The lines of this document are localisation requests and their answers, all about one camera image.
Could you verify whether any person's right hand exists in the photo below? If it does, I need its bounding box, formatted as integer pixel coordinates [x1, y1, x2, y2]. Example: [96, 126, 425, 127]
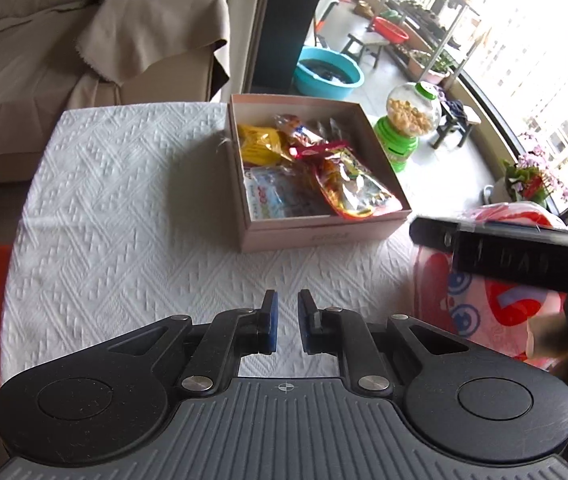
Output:
[526, 310, 568, 362]

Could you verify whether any yellow snack packet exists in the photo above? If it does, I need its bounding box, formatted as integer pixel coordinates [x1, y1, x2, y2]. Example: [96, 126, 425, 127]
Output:
[236, 123, 296, 167]

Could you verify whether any red printed food pouch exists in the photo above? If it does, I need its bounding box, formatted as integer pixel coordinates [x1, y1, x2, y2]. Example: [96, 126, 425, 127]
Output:
[289, 141, 401, 221]

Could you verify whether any clear barcode packet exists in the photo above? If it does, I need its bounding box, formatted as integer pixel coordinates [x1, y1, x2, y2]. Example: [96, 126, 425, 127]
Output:
[314, 117, 351, 142]

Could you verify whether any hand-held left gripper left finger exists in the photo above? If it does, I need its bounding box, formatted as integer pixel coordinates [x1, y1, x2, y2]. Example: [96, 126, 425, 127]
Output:
[108, 289, 280, 395]

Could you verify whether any red white plastic bag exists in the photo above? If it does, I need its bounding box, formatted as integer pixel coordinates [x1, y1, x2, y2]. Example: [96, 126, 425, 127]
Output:
[410, 200, 568, 367]

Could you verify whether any pink planter pot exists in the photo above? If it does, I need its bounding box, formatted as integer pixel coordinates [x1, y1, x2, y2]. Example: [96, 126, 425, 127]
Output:
[406, 52, 453, 86]

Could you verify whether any pink flowering potted plant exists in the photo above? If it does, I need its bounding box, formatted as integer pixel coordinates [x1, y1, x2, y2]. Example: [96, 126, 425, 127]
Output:
[502, 132, 568, 207]

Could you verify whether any green candy dispenser jar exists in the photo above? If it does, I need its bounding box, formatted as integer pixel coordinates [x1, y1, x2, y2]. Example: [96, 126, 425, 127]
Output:
[374, 82, 443, 174]

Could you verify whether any blue plastic basin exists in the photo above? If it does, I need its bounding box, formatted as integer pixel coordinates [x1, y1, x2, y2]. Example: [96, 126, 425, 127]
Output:
[293, 46, 365, 101]

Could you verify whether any dark low stool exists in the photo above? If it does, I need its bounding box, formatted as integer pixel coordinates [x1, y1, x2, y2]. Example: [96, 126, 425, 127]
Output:
[340, 33, 391, 69]
[431, 100, 483, 149]

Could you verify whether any light blue clear packet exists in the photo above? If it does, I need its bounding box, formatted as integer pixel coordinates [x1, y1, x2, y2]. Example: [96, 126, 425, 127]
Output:
[244, 164, 336, 221]

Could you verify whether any beige covered sofa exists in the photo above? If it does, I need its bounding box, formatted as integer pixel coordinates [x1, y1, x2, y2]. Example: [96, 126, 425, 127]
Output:
[0, 0, 231, 188]

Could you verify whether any clear round cake packet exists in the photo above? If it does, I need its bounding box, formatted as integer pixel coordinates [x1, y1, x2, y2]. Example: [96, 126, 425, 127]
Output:
[273, 113, 326, 147]

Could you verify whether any pink cardboard box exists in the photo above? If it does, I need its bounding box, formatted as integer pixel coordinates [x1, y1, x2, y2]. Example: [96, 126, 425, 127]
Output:
[227, 93, 412, 254]

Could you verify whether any white textured tablecloth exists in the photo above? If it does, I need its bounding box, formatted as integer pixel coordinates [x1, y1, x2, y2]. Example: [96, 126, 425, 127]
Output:
[0, 102, 465, 382]

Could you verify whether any metal plant rack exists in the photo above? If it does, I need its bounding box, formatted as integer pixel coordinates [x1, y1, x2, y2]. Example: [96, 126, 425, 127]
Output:
[378, 0, 486, 87]

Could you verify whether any red plastic basin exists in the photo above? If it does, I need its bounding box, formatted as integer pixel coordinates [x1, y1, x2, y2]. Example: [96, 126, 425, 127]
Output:
[372, 16, 410, 44]

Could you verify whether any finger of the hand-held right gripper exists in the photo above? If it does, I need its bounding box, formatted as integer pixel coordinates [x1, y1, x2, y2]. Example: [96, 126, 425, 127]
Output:
[409, 216, 460, 253]

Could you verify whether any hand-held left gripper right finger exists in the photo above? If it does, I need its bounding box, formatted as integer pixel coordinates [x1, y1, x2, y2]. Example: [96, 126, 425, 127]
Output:
[297, 288, 471, 396]

